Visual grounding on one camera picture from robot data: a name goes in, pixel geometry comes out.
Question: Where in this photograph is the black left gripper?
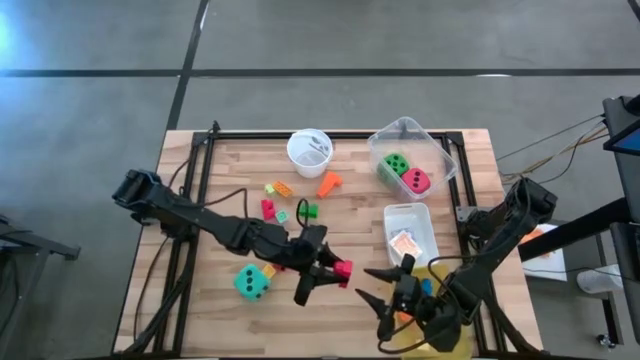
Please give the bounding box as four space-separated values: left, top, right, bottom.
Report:
287 225 349 307

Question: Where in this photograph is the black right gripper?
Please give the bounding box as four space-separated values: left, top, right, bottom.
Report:
354 253 426 343

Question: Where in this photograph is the red long toy brick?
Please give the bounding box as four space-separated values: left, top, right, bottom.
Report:
333 258 354 290

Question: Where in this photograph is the clear case with orange card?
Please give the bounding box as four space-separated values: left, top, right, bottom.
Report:
388 229 424 261

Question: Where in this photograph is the red foam die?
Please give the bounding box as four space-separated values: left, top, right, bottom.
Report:
401 167 432 195

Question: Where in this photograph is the green foam die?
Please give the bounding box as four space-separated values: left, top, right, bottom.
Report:
377 152 411 187

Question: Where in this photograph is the clear plastic bin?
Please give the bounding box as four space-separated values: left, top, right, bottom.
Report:
367 116 459 202

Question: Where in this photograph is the yellow translucent plastic bin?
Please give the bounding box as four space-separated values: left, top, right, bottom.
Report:
394 263 476 360

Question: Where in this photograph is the white plastic bin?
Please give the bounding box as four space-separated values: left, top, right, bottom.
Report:
383 201 441 269

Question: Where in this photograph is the orange angled long brick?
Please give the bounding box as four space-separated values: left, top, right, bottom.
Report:
315 171 345 200

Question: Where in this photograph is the teal foam die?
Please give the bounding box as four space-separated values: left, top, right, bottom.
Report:
233 263 273 303

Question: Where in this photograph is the white bucket with face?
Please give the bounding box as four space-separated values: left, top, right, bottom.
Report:
286 128 335 180

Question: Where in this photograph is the white paper sheet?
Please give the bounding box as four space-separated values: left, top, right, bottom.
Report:
521 222 569 283

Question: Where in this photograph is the black diagonal stand bar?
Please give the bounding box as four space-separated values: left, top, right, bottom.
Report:
519 197 631 262

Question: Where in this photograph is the white rounded object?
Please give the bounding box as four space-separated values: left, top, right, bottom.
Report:
576 264 625 295

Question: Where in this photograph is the black cart with screen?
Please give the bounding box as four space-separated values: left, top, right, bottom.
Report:
602 93 640 281

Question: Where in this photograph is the grey metal stand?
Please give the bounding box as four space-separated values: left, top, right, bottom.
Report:
0 214 81 351

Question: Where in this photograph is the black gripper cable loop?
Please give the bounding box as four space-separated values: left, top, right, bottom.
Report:
295 197 314 230

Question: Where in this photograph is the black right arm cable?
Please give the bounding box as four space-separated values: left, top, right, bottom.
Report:
375 319 426 357

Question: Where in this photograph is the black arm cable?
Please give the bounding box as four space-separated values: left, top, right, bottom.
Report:
199 187 250 221
168 121 221 190
375 319 426 357

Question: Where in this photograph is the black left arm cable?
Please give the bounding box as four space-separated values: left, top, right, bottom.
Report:
199 187 250 221
168 121 221 190

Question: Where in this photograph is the grey metal bracket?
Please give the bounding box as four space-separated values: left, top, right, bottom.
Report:
455 204 484 224

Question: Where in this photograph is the black table frame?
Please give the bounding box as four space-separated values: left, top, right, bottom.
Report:
119 119 541 360

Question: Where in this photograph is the thin orange floor cable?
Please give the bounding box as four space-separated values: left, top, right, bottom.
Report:
499 127 609 187

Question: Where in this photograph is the thin black floor cable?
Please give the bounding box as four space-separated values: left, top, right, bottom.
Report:
495 113 606 162

